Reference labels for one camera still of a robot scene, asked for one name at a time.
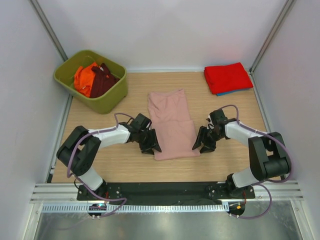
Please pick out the folded blue t shirt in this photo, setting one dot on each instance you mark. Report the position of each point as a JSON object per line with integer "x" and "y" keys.
{"x": 233, "y": 91}

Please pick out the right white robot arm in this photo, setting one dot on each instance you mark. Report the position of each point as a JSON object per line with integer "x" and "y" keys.
{"x": 268, "y": 156}

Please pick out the aluminium corner post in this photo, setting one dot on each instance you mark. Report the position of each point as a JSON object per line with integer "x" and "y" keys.
{"x": 283, "y": 14}
{"x": 48, "y": 28}

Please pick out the orange t shirt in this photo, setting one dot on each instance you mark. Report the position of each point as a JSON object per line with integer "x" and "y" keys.
{"x": 84, "y": 78}

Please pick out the maroon t shirt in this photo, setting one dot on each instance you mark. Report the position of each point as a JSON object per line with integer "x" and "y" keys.
{"x": 103, "y": 80}

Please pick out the left aluminium corner post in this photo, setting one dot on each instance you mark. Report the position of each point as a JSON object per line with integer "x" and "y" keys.
{"x": 48, "y": 28}

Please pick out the aluminium frame rail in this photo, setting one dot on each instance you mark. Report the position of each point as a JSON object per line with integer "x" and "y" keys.
{"x": 67, "y": 192}

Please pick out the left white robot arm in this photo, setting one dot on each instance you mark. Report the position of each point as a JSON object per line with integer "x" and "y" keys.
{"x": 79, "y": 150}

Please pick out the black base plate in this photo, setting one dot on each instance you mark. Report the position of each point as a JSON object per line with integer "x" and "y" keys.
{"x": 172, "y": 193}

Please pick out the pink t shirt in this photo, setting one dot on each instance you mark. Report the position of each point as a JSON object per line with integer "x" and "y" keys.
{"x": 171, "y": 120}

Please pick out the folded red t shirt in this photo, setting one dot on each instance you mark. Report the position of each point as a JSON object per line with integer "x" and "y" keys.
{"x": 224, "y": 78}

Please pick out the green plastic bin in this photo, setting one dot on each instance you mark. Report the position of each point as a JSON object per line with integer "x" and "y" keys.
{"x": 64, "y": 75}

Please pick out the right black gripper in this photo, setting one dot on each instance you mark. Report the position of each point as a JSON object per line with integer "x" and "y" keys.
{"x": 208, "y": 146}

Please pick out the slotted cable duct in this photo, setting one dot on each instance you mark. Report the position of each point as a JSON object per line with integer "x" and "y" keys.
{"x": 102, "y": 208}

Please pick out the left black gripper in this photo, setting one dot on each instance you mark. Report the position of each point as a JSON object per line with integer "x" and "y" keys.
{"x": 152, "y": 143}

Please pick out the right aluminium corner post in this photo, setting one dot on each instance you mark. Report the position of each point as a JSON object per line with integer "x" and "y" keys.
{"x": 283, "y": 14}

